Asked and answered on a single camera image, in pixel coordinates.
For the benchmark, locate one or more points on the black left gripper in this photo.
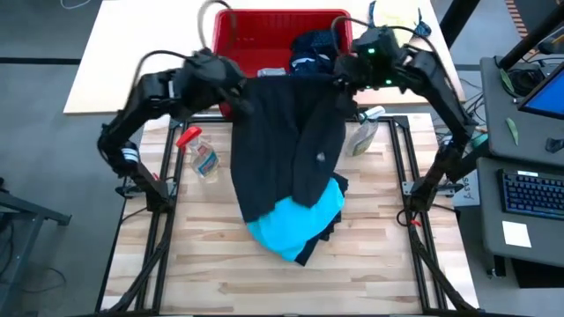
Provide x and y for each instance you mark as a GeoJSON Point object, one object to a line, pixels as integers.
{"type": "Point", "coordinates": [207, 79]}

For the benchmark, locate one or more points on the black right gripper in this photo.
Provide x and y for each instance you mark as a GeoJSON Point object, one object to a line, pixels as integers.
{"type": "Point", "coordinates": [372, 59]}

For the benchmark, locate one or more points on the black garment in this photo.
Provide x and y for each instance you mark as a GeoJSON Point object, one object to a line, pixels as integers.
{"type": "Point", "coordinates": [282, 145]}

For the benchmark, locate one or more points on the navy patterned garment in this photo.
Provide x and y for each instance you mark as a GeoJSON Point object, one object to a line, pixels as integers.
{"type": "Point", "coordinates": [315, 48]}

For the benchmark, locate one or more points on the turquoise shorts white mesh lining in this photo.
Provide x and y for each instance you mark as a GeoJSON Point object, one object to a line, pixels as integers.
{"type": "Point", "coordinates": [291, 229]}

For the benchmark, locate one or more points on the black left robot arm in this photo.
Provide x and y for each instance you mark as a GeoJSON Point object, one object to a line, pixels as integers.
{"type": "Point", "coordinates": [132, 114]}

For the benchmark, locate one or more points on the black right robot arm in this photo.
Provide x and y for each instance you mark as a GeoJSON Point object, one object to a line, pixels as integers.
{"type": "Point", "coordinates": [445, 101]}

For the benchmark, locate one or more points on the light grey garment in bin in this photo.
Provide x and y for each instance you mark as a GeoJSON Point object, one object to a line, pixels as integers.
{"type": "Point", "coordinates": [271, 71]}

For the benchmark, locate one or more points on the large red plastic laundry bin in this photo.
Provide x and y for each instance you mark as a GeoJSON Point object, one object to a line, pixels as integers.
{"type": "Point", "coordinates": [264, 39]}

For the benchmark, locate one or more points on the clear spray bottle green nozzle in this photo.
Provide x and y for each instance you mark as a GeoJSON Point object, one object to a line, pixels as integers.
{"type": "Point", "coordinates": [361, 138]}

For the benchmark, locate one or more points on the Windex spray bottle red trigger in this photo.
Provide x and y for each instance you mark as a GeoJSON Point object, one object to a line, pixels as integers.
{"type": "Point", "coordinates": [202, 160]}

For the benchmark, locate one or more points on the yellow cloth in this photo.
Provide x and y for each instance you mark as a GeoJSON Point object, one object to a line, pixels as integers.
{"type": "Point", "coordinates": [396, 15]}

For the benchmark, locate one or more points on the beige side table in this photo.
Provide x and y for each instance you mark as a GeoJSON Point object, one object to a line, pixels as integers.
{"type": "Point", "coordinates": [132, 39]}

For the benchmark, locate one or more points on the black diagonal pole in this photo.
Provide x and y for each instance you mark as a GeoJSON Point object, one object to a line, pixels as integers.
{"type": "Point", "coordinates": [529, 39]}
{"type": "Point", "coordinates": [458, 22]}

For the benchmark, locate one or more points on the grey desk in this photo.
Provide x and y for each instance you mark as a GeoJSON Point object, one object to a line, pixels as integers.
{"type": "Point", "coordinates": [498, 127]}
{"type": "Point", "coordinates": [489, 229]}

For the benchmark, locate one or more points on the white paper label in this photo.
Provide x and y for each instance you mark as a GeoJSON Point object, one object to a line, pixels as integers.
{"type": "Point", "coordinates": [469, 193]}

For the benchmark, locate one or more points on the green leaf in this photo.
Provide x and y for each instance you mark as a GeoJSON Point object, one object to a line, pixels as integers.
{"type": "Point", "coordinates": [512, 131]}
{"type": "Point", "coordinates": [506, 80]}

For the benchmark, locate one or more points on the monitor with blue screen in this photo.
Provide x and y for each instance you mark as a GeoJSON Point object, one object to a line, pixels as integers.
{"type": "Point", "coordinates": [548, 97]}

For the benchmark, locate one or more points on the black keyboard blue backlight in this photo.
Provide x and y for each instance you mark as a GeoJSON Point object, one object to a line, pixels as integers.
{"type": "Point", "coordinates": [533, 193]}

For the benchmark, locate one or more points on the black computer mouse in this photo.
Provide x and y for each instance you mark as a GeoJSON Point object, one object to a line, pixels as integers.
{"type": "Point", "coordinates": [554, 145]}

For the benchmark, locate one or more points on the white sticky note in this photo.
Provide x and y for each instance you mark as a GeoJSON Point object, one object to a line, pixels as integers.
{"type": "Point", "coordinates": [516, 234]}

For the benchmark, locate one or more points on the black metal stand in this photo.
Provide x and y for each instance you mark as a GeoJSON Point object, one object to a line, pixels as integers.
{"type": "Point", "coordinates": [26, 211]}

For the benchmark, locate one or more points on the black aluminium table frame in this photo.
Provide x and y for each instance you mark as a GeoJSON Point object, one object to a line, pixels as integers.
{"type": "Point", "coordinates": [207, 120]}

